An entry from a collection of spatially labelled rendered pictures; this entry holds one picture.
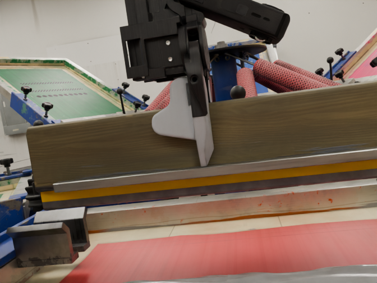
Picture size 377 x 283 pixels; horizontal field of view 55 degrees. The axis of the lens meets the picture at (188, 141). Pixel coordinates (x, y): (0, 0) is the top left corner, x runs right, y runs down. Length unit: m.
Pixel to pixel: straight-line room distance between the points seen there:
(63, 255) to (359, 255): 0.34
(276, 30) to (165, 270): 0.29
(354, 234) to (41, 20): 5.05
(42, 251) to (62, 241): 0.03
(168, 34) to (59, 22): 4.85
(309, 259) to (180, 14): 0.30
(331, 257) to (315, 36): 4.32
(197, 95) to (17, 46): 5.14
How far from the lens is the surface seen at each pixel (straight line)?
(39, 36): 5.30
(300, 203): 0.59
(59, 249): 0.47
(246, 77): 1.04
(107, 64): 4.86
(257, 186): 0.40
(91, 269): 0.50
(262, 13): 0.38
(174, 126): 0.37
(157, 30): 0.37
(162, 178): 0.38
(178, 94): 0.37
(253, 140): 0.38
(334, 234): 0.51
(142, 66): 0.37
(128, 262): 0.50
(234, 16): 0.38
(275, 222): 0.57
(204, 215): 0.59
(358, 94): 0.39
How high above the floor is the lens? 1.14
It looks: 5 degrees down
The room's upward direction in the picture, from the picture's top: 8 degrees counter-clockwise
